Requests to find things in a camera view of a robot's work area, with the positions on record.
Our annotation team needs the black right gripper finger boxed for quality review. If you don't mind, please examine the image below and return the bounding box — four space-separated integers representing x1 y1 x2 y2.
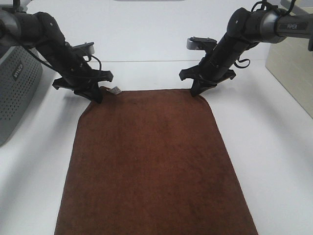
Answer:
190 80 217 97

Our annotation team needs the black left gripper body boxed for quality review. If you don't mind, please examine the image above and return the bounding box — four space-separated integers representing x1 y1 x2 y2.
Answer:
51 46 113 92

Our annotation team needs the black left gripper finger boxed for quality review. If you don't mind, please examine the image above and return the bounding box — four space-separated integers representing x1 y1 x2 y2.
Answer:
74 86 103 104

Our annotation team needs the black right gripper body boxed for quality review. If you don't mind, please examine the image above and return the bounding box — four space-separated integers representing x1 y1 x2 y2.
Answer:
179 34 236 84

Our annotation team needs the brown towel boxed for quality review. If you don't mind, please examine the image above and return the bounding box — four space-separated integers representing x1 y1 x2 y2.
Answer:
55 88 257 235

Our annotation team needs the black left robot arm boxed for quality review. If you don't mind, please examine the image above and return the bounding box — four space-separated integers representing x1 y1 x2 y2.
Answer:
0 0 113 103

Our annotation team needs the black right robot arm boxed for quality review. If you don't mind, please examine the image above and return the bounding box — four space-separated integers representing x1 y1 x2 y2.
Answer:
179 0 313 96

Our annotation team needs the white towel label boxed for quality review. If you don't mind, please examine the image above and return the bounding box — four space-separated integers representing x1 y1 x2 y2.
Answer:
108 86 122 95

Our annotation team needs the grey perforated plastic basket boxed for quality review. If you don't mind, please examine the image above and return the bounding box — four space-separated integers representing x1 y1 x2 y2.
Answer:
0 46 43 145

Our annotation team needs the beige storage box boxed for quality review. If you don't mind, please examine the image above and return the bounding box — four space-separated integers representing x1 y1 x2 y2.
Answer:
266 37 313 116

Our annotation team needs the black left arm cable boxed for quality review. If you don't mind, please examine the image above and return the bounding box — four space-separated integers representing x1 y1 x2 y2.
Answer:
24 47 102 74

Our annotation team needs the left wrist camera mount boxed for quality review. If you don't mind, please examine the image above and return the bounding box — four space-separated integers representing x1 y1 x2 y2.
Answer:
71 42 95 57

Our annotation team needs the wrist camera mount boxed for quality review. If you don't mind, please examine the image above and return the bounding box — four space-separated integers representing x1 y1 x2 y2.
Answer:
186 37 217 52
71 42 95 57

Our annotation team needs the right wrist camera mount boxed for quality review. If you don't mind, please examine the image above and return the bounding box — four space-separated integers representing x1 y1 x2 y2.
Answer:
186 37 217 52

